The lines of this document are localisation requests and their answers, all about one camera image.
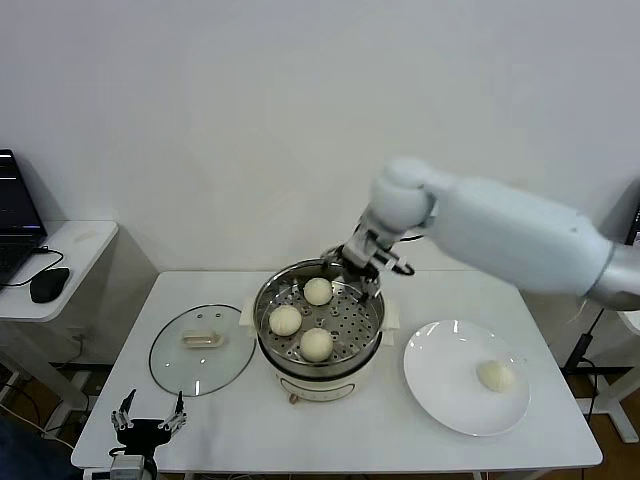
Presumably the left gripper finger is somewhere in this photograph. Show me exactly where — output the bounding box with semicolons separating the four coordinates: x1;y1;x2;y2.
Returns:
157;391;190;431
110;389;137;431

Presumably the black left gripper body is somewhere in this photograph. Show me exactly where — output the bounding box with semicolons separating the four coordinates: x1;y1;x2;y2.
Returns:
115;420;171;454

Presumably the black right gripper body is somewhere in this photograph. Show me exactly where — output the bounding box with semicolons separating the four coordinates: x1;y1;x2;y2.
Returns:
341;258;380;287

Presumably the white steamed baozi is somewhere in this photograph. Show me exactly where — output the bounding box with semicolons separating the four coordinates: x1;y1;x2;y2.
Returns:
303;277;334;306
476;360;516;394
299;328;334;363
268;305;303;337

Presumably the round glass pot lid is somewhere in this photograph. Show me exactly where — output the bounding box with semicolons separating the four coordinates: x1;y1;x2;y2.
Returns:
149;304;258;398

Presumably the black computer mouse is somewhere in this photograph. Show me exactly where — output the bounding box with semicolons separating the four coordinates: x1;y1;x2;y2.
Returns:
29;267;71;304

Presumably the perforated steel steamer basket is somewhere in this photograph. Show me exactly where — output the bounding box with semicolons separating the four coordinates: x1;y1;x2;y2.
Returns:
241;258;402;369

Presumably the blue jeans leg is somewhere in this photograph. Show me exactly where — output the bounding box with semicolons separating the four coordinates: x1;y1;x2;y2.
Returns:
0;417;76;480

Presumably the cream electric cooking pot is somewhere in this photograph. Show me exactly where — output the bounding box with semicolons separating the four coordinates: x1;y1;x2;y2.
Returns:
254;324;396;405

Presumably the white round plate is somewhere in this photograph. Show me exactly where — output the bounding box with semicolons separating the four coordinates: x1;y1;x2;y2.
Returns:
403;319;531;438

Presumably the white side table beige panel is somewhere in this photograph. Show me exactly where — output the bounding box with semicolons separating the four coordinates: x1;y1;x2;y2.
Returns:
0;220;161;419

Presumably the black laptop with text screen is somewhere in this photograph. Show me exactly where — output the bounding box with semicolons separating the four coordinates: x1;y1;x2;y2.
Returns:
0;148;50;287

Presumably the white side table with label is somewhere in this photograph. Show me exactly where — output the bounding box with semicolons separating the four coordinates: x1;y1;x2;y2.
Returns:
519;279;640;444

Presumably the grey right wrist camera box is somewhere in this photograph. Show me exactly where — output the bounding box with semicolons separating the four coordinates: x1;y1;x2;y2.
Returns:
343;224;396;274

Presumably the black mouse cable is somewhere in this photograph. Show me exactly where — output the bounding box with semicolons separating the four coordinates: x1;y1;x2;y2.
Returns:
0;244;66;290

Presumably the black cable with adapter block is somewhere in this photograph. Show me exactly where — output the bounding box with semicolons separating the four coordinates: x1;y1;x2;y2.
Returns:
562;304;609;421

